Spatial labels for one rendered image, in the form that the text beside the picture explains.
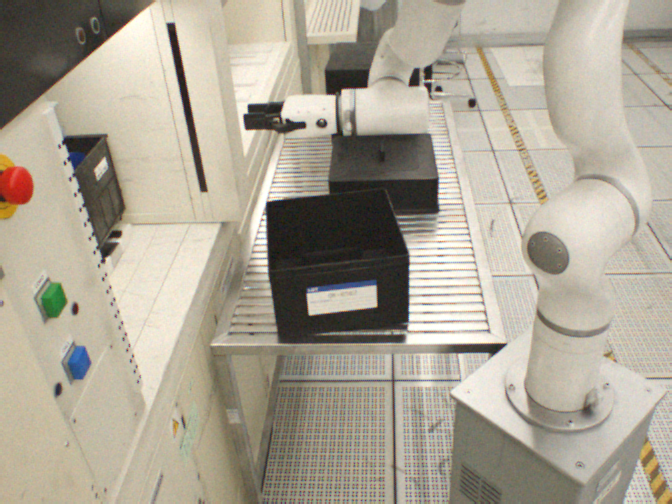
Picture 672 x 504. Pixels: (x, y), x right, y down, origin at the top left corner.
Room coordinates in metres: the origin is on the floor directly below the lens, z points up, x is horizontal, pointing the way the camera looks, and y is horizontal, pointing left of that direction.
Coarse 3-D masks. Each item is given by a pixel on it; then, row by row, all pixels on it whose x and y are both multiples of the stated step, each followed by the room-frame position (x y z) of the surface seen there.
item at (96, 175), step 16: (80, 144) 1.26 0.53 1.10; (96, 144) 1.26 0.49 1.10; (96, 160) 1.19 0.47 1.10; (112, 160) 1.26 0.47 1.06; (80, 176) 1.11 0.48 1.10; (96, 176) 1.17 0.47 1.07; (112, 176) 1.24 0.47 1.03; (96, 192) 1.15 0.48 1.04; (112, 192) 1.22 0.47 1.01; (96, 208) 1.13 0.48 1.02; (112, 208) 1.20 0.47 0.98; (96, 224) 1.11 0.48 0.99; (112, 224) 1.18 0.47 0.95; (96, 240) 1.09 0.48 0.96
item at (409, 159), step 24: (336, 144) 1.69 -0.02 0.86; (360, 144) 1.67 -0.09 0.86; (384, 144) 1.60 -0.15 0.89; (408, 144) 1.65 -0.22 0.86; (432, 144) 1.64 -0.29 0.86; (336, 168) 1.53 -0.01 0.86; (360, 168) 1.52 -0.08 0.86; (384, 168) 1.51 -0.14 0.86; (408, 168) 1.50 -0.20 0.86; (432, 168) 1.49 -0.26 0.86; (336, 192) 1.46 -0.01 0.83; (408, 192) 1.45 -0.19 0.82; (432, 192) 1.44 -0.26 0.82
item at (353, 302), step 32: (352, 192) 1.27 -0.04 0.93; (384, 192) 1.27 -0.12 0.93; (288, 224) 1.26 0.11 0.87; (320, 224) 1.27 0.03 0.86; (352, 224) 1.27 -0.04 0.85; (384, 224) 1.27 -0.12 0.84; (288, 256) 1.26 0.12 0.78; (320, 256) 1.23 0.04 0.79; (352, 256) 1.24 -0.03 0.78; (384, 256) 1.24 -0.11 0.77; (288, 288) 0.99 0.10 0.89; (320, 288) 0.99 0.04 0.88; (352, 288) 1.00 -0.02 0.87; (384, 288) 1.00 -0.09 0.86; (288, 320) 0.99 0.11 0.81; (320, 320) 0.99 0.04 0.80; (352, 320) 1.00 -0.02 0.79; (384, 320) 1.00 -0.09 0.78
